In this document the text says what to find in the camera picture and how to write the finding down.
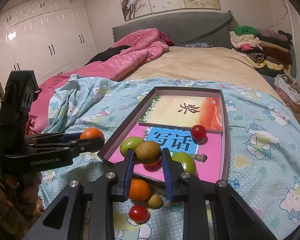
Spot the pile of folded clothes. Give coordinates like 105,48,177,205
229,25,293,77

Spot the pink quilt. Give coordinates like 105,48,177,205
25,28,174,135

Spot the small yellow-brown fruit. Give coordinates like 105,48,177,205
135,141,161,165
147,194,164,209

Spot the white cloth in basket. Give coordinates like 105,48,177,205
274,74,300,105

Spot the orange tangerine front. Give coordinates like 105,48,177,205
144,158,161,167

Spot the red cherry tomato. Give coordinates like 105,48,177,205
190,125,207,141
128,205,150,224

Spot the black garment on bed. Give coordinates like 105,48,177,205
85,45,130,65

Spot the yellow orange booklet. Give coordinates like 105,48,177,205
138,95,223,131

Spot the white wardrobe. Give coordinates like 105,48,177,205
0,0,97,87

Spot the orange tangerine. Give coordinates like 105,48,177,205
144,158,161,167
79,127,105,146
128,179,152,201

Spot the blue patterned pillow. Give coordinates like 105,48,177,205
183,42,213,48

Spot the grey headboard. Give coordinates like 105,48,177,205
113,11,234,49

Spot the beige bed blanket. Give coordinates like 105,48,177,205
122,47,280,99

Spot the person's hand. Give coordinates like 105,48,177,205
0,172,42,220

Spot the large green jujube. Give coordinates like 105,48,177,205
172,152,197,175

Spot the shallow cardboard box tray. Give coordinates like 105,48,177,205
98,87,230,183

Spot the small green jujube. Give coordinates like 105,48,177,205
120,137,145,157

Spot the pink Chinese workbook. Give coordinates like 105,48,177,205
104,124,223,183

